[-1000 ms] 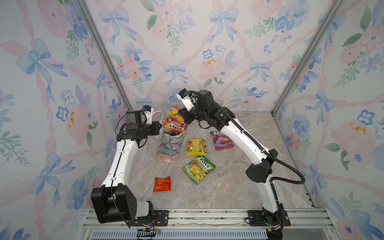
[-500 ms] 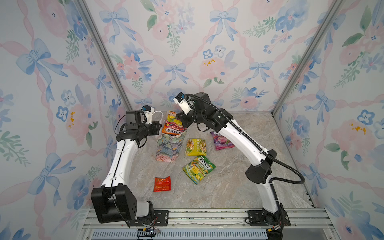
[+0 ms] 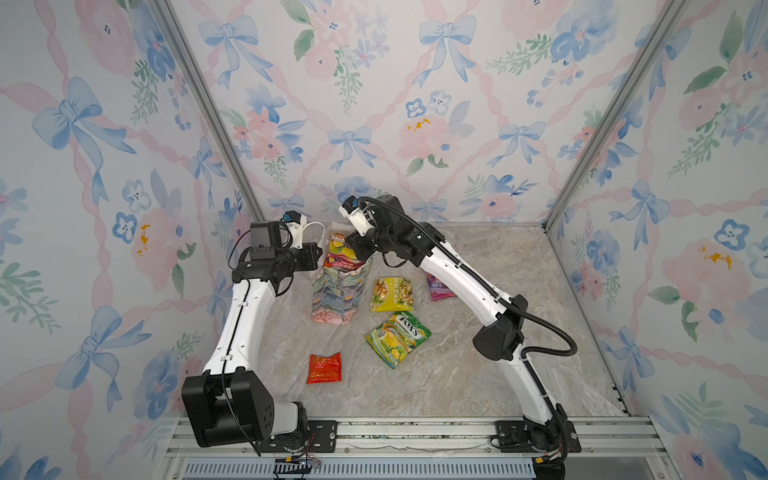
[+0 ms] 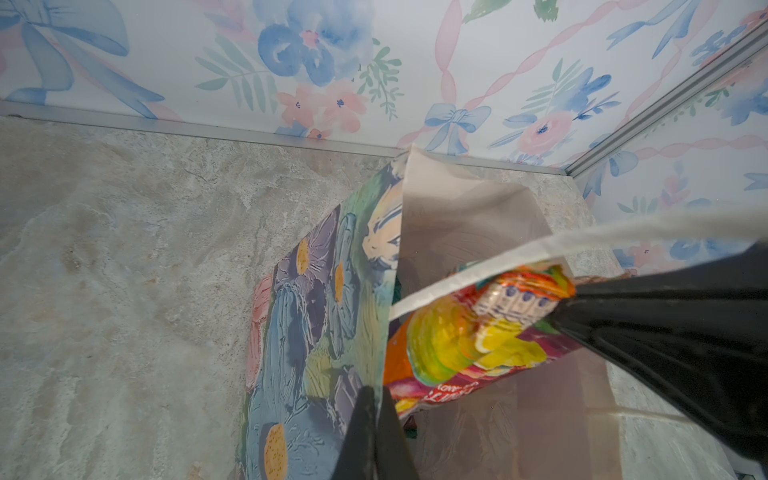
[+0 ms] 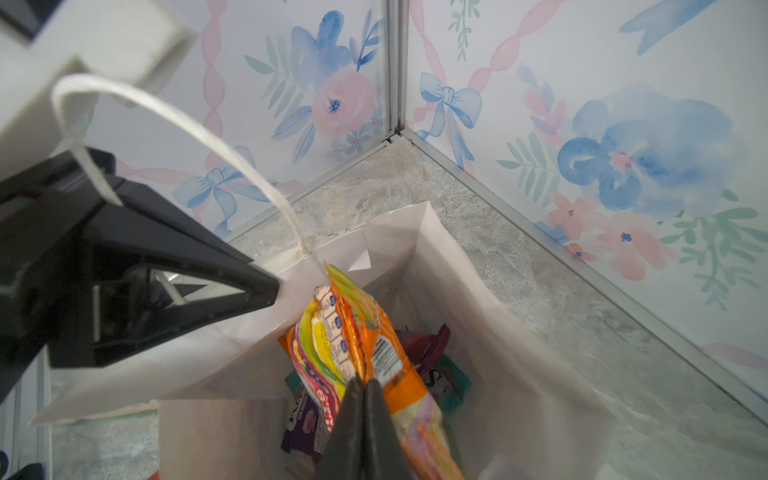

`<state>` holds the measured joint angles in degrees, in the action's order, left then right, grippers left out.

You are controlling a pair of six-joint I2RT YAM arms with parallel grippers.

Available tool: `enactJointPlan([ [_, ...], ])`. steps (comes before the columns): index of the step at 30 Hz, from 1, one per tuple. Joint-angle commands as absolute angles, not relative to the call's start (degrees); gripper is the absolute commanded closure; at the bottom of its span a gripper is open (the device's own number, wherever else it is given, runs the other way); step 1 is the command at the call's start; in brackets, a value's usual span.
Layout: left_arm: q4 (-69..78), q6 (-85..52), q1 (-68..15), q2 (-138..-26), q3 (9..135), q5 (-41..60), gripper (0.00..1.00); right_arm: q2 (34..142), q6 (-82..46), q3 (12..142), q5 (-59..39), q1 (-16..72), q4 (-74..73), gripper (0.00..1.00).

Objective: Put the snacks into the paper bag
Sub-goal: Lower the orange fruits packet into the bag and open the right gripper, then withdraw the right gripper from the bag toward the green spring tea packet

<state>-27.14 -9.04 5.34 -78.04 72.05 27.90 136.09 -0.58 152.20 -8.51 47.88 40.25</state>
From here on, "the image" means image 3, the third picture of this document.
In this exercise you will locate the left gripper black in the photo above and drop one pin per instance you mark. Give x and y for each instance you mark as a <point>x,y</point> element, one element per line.
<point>311,256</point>

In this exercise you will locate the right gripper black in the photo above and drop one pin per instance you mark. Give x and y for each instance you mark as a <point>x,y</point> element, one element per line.
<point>356,244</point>

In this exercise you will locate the orange Fox's candy bag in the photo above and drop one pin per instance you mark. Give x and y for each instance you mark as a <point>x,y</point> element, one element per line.
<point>340,256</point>

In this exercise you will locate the floral paper gift bag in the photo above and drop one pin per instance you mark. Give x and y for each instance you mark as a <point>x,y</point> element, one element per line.
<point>337,294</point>

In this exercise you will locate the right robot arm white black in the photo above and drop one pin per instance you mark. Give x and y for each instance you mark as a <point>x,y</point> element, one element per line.
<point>509,336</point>

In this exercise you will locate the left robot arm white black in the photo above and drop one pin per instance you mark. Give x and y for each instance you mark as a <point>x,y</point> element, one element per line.
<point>228,403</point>

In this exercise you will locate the yellow candy bag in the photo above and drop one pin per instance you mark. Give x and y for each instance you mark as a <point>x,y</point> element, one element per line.
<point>392,294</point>

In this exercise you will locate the purple berries candy bag upper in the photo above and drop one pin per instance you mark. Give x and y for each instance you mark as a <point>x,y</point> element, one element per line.
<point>437,289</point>

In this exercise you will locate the green lemon candy bag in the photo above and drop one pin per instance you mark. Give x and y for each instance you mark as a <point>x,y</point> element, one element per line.
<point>397,337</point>

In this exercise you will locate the small red snack packet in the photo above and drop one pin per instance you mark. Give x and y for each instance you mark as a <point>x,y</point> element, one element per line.
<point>325,369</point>

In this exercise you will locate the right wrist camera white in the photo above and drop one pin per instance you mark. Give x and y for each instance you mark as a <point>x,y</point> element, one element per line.
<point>351,210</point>

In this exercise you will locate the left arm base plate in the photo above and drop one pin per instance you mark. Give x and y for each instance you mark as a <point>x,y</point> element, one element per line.
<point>317,436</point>

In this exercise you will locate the left aluminium corner post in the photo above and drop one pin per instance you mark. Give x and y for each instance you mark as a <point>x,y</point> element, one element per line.
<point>179,45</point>

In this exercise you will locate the aluminium corner post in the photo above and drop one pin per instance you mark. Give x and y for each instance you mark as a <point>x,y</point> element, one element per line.
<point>641,66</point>
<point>179,45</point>

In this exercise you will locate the black connector with wires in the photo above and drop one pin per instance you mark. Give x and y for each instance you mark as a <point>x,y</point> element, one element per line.
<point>295,467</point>

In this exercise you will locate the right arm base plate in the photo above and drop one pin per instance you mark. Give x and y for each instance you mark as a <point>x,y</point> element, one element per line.
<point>525,436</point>

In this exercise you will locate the aluminium mounting rail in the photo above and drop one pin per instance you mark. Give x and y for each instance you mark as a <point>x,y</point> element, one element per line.
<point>442,437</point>

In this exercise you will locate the right aluminium corner post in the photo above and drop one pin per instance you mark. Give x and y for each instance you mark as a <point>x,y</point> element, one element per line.
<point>641,66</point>

